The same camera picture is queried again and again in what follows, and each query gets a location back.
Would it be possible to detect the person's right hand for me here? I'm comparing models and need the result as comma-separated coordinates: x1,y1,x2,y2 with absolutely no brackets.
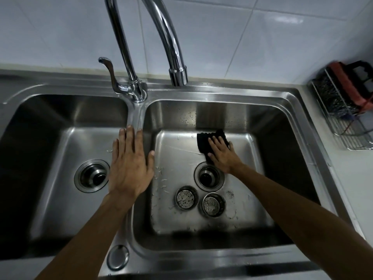
207,136,243,174

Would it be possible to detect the person's left hand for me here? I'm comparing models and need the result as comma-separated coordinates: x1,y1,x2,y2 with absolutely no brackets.
108,125,155,201

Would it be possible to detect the steel sink strainer basket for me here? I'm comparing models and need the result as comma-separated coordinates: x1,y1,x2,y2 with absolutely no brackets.
200,192,226,218
175,185,199,211

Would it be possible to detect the stainless steel double sink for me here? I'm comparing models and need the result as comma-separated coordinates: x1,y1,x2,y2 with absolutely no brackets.
0,69,365,280

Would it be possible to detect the person's left forearm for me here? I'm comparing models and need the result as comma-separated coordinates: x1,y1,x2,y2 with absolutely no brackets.
35,192,137,280

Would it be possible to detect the wire dish rack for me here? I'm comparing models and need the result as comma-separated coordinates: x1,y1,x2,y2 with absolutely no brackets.
309,67,373,151

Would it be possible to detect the black cleaning cloth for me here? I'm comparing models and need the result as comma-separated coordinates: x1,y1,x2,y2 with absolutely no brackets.
197,129,231,165

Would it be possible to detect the black steel wool pad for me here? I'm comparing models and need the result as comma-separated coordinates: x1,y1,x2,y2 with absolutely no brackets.
314,73,359,116

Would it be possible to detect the red and black scrub brush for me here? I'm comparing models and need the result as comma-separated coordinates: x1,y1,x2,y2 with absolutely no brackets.
329,60,373,113

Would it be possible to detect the round steel sink hole cap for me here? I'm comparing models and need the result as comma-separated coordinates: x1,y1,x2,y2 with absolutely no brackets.
107,245,129,271

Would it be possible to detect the person's right forearm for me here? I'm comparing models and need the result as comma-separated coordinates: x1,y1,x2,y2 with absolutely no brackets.
230,163,373,280

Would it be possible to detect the chrome gooseneck faucet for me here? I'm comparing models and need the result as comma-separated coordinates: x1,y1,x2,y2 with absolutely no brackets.
98,0,188,103

